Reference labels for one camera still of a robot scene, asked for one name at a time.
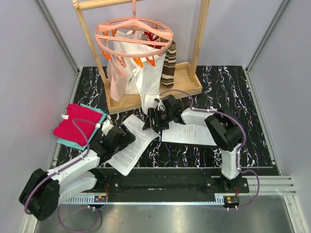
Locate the brown striped sock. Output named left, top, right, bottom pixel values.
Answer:
left=160, top=41, right=177, bottom=88

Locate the wooden drying rack frame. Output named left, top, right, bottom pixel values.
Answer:
left=73, top=0, right=209, bottom=114

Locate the teal folded cloth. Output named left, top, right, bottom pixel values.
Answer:
left=53, top=103, right=107, bottom=150

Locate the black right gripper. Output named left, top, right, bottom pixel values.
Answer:
left=143, top=107, right=173, bottom=132

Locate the white hanging towel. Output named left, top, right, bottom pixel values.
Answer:
left=112, top=30, right=165, bottom=114

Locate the red folded shirt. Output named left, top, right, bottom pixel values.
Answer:
left=53, top=103, right=103, bottom=146

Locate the white signature form sheet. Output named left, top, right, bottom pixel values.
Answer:
left=162, top=122, right=217, bottom=146

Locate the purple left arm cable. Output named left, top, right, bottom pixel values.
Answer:
left=24, top=118, right=103, bottom=231

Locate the white printed text sheet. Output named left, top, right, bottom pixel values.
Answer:
left=106, top=115, right=159, bottom=176

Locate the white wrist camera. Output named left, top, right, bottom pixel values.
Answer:
left=96, top=119, right=114, bottom=135
left=154, top=95, right=166, bottom=111

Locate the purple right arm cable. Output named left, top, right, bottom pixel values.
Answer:
left=157, top=89, right=260, bottom=211

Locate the pink round clip hanger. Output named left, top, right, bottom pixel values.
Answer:
left=95, top=0, right=173, bottom=67

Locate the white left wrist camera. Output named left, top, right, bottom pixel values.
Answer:
left=96, top=119, right=114, bottom=135

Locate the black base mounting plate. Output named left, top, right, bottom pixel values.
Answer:
left=95, top=167, right=250, bottom=204

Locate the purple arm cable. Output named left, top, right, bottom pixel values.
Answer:
left=157, top=89, right=260, bottom=211
left=24, top=118, right=103, bottom=231

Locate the pink hanging cloth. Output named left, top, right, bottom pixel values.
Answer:
left=107, top=60, right=127, bottom=101

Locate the red white patterned cloth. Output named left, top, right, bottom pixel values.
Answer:
left=143, top=32, right=161, bottom=49

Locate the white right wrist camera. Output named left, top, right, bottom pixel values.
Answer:
left=154, top=95, right=166, bottom=111

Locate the aluminium frame rail left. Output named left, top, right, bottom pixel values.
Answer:
left=34, top=0, right=82, bottom=76

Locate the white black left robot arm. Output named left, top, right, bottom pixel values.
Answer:
left=19, top=120, right=136, bottom=221

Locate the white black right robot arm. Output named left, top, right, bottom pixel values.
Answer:
left=142, top=95, right=246, bottom=193

